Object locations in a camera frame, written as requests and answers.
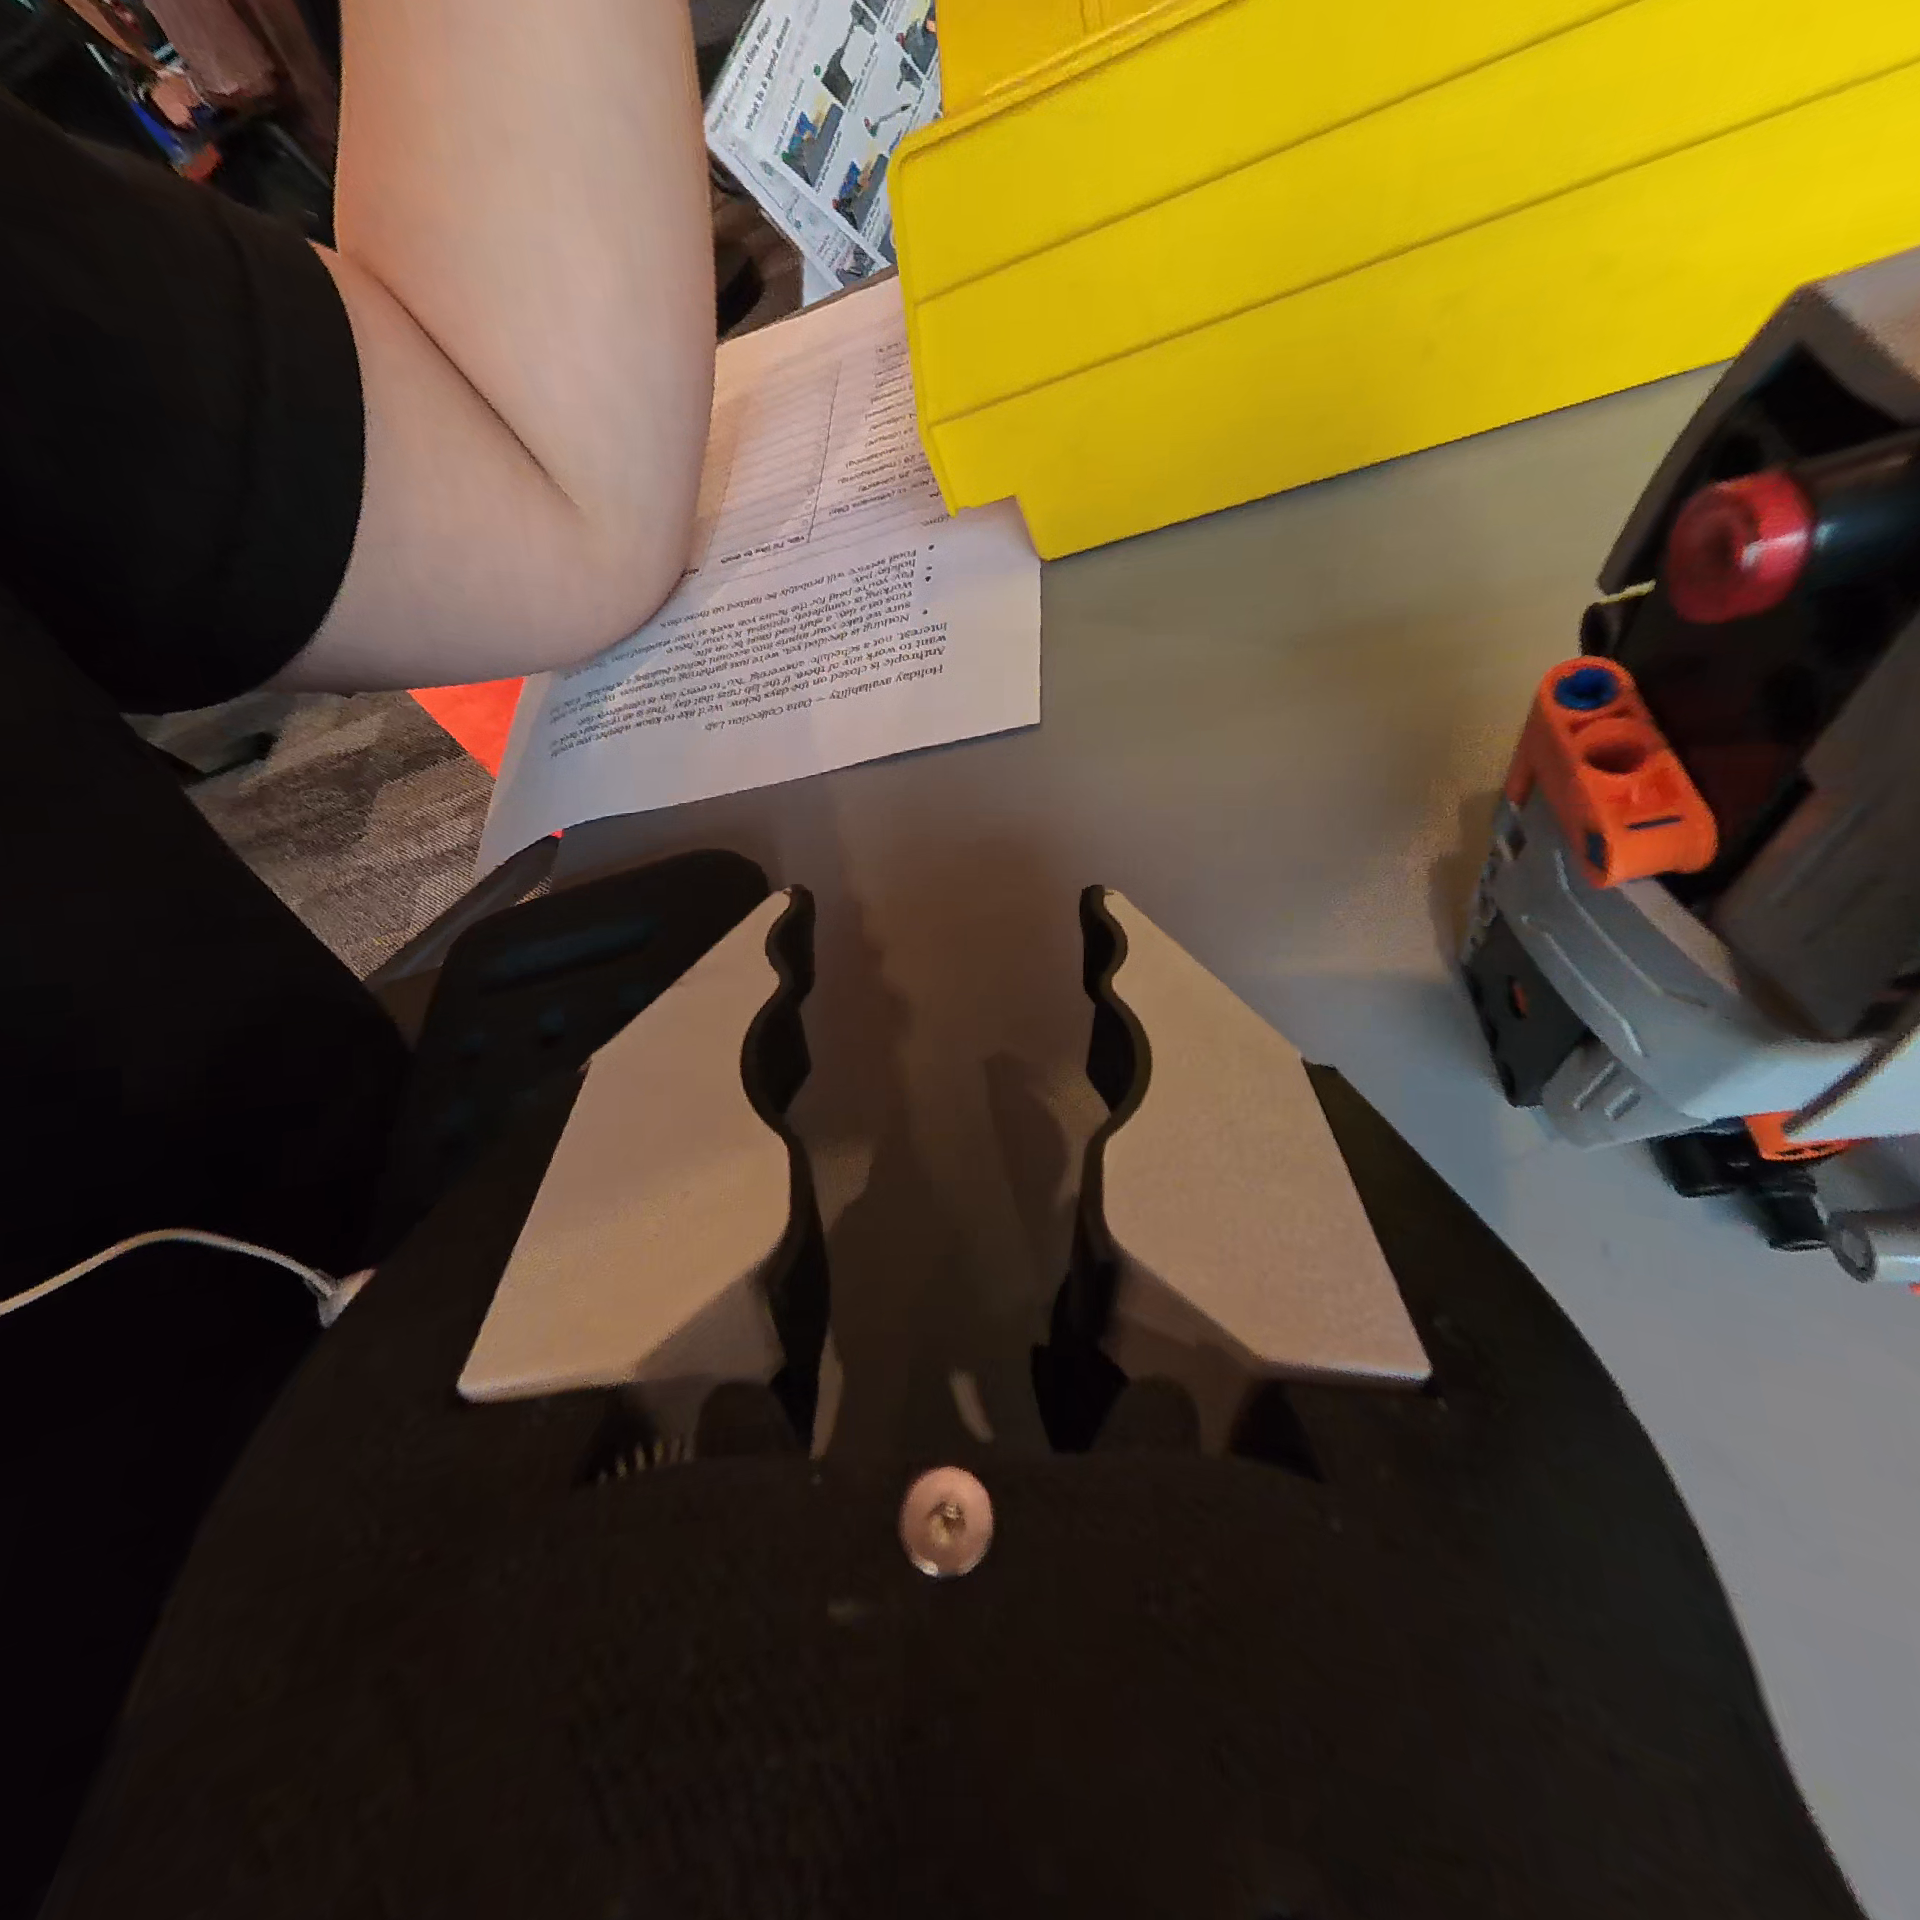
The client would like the yellow plastic bin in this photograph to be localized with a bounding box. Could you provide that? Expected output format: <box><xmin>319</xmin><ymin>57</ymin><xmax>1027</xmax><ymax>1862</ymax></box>
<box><xmin>882</xmin><ymin>0</ymin><xmax>1920</xmax><ymax>565</ymax></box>

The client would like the person's black shirt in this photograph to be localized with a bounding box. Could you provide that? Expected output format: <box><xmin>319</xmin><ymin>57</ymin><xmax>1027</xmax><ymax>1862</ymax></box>
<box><xmin>0</xmin><ymin>87</ymin><xmax>409</xmax><ymax>1920</ymax></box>

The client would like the white desk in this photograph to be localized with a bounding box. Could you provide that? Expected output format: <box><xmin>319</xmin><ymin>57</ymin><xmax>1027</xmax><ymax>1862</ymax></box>
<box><xmin>555</xmin><ymin>358</ymin><xmax>1920</xmax><ymax>1920</ymax></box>

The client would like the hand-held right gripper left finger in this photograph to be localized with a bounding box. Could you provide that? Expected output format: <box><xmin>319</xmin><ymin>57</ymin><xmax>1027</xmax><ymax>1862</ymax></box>
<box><xmin>456</xmin><ymin>884</ymin><xmax>830</xmax><ymax>1453</ymax></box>

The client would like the illustrated printed leaflet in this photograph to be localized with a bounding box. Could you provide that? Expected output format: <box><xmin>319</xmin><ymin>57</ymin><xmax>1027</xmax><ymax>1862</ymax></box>
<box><xmin>702</xmin><ymin>0</ymin><xmax>942</xmax><ymax>304</ymax></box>

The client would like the black chair armrest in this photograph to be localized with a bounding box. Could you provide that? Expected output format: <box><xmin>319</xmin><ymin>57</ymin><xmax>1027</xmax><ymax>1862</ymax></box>
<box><xmin>402</xmin><ymin>848</ymin><xmax>778</xmax><ymax>1216</ymax></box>

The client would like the grey brick-built model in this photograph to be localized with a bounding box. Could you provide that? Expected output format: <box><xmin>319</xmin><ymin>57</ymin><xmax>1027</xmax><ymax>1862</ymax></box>
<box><xmin>1456</xmin><ymin>244</ymin><xmax>1920</xmax><ymax>1292</ymax></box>

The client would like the orange floor cone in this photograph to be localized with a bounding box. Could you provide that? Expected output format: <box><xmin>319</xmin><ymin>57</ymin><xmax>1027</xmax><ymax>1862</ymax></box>
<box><xmin>406</xmin><ymin>673</ymin><xmax>567</xmax><ymax>845</ymax></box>

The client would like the printed paper sheet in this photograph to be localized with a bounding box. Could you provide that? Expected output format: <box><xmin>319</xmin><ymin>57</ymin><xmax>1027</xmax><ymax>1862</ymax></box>
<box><xmin>473</xmin><ymin>273</ymin><xmax>1048</xmax><ymax>888</ymax></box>

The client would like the person's left forearm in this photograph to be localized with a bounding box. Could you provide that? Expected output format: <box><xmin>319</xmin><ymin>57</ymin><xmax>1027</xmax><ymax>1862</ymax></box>
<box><xmin>274</xmin><ymin>0</ymin><xmax>723</xmax><ymax>696</ymax></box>

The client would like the white wired earbud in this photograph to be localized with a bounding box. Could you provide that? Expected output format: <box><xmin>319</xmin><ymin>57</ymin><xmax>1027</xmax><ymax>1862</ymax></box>
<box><xmin>0</xmin><ymin>1227</ymin><xmax>372</xmax><ymax>1333</ymax></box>

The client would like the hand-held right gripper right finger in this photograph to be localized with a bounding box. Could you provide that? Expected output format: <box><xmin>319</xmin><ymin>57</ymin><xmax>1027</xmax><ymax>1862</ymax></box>
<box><xmin>1030</xmin><ymin>884</ymin><xmax>1433</xmax><ymax>1448</ymax></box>

